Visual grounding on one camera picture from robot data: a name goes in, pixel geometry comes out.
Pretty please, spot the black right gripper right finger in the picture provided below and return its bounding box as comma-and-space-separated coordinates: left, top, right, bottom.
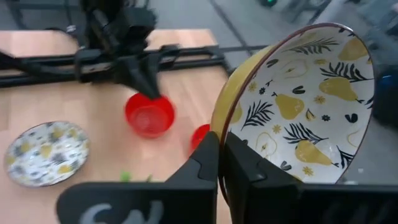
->
222, 132, 398, 224

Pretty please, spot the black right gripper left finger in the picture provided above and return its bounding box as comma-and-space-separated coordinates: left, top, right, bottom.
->
55, 132, 220, 224

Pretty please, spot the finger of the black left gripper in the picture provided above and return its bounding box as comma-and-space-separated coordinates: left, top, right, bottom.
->
119, 58, 155, 99
138, 55, 161, 100

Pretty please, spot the red plastic mini bowl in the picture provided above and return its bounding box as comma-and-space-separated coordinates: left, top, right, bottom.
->
124, 92, 176, 139
188, 123, 212, 155

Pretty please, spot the pear print ceramic bowl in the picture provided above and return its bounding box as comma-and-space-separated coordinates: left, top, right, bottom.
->
3, 120, 91, 188
210, 22, 376, 206

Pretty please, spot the green artificial potted plant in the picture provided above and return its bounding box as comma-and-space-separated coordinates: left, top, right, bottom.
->
119, 170, 155, 183

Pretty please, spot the dark blue rounded object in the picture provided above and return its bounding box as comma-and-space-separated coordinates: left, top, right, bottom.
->
371, 70, 398, 127

